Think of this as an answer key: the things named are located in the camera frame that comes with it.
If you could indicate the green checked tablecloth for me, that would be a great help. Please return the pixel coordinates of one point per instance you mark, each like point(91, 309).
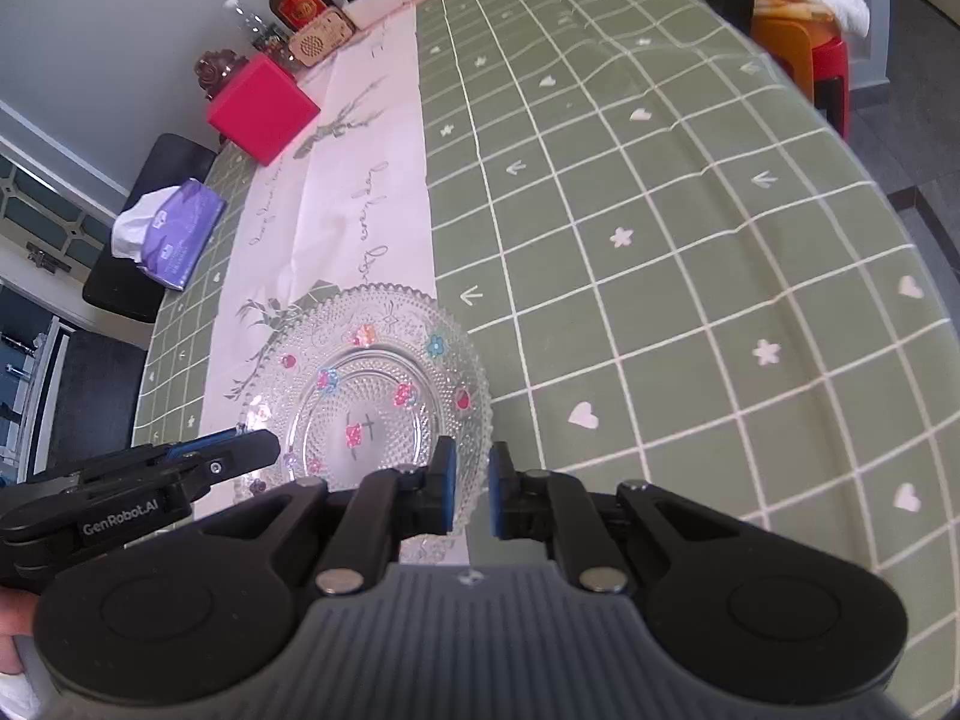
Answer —
point(637, 240)

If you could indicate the person's left hand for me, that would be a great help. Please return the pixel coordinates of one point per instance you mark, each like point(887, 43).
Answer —
point(13, 630)

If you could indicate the large flowered glass plate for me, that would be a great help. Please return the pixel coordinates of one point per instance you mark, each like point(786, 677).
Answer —
point(360, 390)

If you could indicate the purple tissue pack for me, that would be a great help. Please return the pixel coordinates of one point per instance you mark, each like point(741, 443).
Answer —
point(180, 232)

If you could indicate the small wooden radio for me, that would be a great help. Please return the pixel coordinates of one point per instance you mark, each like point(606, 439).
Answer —
point(322, 34)

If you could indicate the jar of colourful candies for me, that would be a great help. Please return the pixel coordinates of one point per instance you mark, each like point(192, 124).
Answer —
point(271, 45)

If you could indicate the red stool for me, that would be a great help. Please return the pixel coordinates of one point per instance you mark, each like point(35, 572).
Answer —
point(829, 82)

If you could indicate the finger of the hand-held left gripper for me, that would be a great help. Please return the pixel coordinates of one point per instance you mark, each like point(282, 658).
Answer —
point(240, 454)
point(199, 446)

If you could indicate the clear glass bottle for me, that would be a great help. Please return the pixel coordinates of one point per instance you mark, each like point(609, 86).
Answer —
point(244, 22)

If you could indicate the orange stool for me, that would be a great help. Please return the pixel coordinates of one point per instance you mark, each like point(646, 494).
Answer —
point(780, 52)

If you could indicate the brown rose ornament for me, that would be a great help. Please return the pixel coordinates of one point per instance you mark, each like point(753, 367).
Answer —
point(217, 71)

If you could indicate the red box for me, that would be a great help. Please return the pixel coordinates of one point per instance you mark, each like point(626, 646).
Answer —
point(259, 109)

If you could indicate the white glass-door cabinet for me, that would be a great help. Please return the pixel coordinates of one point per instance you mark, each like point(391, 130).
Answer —
point(52, 217)

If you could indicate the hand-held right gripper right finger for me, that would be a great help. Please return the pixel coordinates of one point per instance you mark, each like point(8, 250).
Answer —
point(495, 493)

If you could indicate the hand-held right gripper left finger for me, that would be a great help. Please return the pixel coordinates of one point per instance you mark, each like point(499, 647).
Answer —
point(448, 486)

